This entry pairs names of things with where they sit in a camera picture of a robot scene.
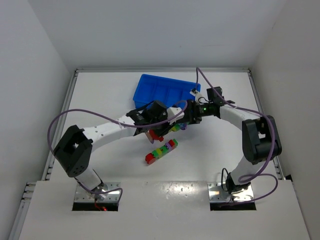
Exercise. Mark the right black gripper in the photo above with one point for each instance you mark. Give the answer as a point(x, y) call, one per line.
point(189, 116)

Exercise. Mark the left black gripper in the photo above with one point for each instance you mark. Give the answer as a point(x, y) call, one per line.
point(155, 128)

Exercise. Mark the red lime lego stack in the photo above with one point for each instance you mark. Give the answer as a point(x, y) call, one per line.
point(152, 136)

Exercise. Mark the lime green lego brick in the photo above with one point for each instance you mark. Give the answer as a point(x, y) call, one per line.
point(175, 128)

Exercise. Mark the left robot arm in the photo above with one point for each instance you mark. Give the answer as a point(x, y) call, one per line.
point(74, 149)

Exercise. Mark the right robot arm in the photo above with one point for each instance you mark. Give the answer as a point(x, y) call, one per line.
point(260, 138)

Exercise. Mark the blue divided plastic bin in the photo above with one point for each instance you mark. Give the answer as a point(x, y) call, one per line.
point(163, 89)

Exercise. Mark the long lego brick row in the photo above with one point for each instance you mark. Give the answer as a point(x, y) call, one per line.
point(160, 152)

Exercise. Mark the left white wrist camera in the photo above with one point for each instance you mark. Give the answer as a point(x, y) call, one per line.
point(174, 114)

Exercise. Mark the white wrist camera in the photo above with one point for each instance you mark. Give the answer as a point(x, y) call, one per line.
point(197, 95)
point(174, 114)

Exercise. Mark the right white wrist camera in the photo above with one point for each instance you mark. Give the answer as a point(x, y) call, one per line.
point(197, 95)

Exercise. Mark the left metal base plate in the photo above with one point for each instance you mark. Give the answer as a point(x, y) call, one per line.
point(106, 193)

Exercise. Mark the left aluminium rail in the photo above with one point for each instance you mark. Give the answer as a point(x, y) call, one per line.
point(57, 127)

